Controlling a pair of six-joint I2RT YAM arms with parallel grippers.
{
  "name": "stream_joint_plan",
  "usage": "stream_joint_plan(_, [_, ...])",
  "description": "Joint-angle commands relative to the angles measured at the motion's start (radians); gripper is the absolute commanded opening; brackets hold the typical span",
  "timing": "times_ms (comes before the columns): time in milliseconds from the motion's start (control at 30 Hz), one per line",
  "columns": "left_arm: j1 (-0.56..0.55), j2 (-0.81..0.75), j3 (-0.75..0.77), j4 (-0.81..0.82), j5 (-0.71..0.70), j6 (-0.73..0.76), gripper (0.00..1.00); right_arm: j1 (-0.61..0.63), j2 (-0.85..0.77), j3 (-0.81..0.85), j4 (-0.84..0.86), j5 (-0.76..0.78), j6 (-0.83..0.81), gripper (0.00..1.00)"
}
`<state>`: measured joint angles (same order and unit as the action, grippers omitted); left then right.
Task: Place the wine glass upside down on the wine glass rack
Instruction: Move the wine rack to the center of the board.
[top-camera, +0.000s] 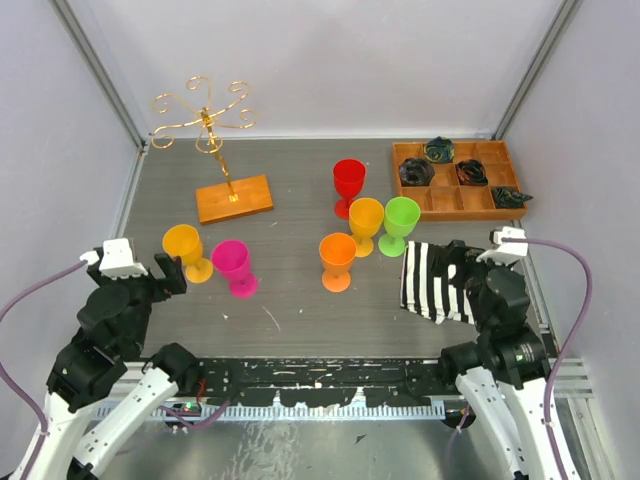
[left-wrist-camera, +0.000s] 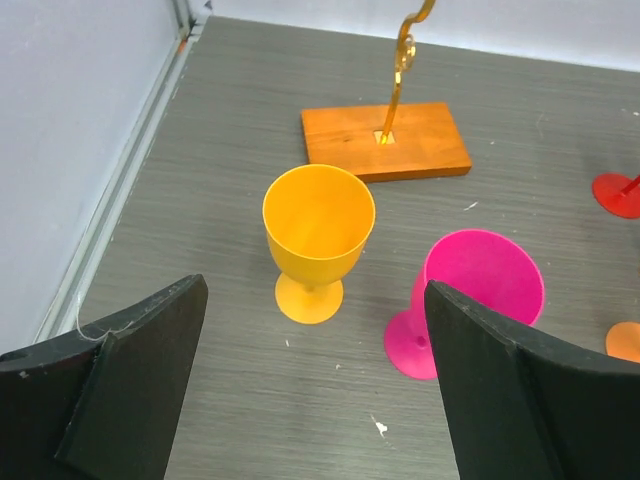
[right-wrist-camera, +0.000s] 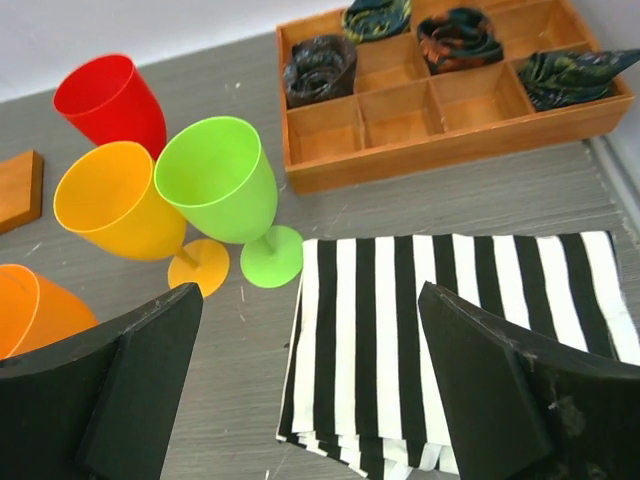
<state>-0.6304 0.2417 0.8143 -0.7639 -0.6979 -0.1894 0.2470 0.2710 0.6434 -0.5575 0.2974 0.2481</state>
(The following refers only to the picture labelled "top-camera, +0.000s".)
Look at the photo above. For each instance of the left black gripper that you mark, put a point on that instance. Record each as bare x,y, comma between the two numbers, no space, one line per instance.
174,282

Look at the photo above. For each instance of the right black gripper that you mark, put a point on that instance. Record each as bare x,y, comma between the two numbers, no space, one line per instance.
458,252

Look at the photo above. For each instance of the gold wire wine glass rack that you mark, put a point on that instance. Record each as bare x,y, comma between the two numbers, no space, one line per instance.
230,199

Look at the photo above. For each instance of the orange plastic wine glass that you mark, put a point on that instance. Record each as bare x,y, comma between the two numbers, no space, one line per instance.
337,254

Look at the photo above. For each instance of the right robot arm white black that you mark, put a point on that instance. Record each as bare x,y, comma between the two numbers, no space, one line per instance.
504,374

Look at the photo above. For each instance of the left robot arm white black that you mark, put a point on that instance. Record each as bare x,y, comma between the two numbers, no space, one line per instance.
113,325

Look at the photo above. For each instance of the yellow wine glass left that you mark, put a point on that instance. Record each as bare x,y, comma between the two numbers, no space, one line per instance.
184,241

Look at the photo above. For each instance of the yellow wine glass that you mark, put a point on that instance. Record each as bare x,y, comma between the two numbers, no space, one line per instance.
184,241
365,219

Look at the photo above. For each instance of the magenta plastic wine glass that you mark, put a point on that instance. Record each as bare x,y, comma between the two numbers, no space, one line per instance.
231,258

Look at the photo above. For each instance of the green plastic wine glass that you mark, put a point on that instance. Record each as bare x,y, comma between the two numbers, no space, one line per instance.
401,214

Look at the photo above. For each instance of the yellow wine glass centre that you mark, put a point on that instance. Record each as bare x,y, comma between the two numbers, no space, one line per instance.
365,219

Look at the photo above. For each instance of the red plastic wine glass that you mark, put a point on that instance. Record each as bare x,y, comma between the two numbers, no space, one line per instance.
349,176

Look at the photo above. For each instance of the black white striped cloth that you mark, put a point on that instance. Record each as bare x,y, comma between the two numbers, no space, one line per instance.
433,297

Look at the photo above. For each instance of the wooden compartment tray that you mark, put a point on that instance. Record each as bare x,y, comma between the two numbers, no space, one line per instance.
445,198

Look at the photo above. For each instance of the dark rolled tie right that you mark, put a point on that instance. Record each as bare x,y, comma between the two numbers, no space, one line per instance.
506,197

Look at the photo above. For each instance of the dark rolled tie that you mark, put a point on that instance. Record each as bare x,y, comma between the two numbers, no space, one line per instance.
439,150
506,197
471,173
416,172

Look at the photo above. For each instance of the dark rolled tie middle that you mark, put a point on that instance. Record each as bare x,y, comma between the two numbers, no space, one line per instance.
471,173

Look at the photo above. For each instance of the dark rolled tie left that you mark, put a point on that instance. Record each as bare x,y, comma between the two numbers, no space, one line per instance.
416,172

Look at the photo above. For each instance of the dark rolled tie top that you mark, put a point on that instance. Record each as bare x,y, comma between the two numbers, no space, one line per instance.
439,150

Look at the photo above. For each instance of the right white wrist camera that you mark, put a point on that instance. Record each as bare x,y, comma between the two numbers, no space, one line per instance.
509,246

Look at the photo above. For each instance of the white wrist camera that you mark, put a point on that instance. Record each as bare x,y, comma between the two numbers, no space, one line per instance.
509,246
116,260

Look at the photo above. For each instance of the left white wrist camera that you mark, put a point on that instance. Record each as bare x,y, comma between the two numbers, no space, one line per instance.
116,260

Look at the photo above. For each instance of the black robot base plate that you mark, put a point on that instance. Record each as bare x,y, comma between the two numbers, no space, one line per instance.
318,382

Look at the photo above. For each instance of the grey slotted cable duct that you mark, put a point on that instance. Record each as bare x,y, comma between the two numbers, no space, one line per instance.
356,411

